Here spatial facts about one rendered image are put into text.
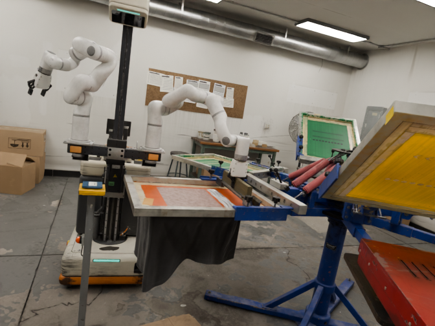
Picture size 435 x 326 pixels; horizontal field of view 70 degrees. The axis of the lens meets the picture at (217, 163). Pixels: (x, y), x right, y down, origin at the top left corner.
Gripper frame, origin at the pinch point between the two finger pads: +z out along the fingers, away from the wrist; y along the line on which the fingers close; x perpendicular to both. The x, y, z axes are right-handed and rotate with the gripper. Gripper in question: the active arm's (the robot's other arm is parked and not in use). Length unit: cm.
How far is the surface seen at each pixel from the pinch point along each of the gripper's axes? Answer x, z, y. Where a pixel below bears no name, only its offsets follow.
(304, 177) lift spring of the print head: -4, -7, -50
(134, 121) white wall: -380, 6, 17
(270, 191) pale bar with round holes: 5.8, 1.3, -20.9
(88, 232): -9, 35, 78
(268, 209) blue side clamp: 30.7, 3.3, -5.6
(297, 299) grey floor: -27, 103, -89
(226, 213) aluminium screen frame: 29.6, 6.7, 17.1
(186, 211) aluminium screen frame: 29.6, 6.3, 37.1
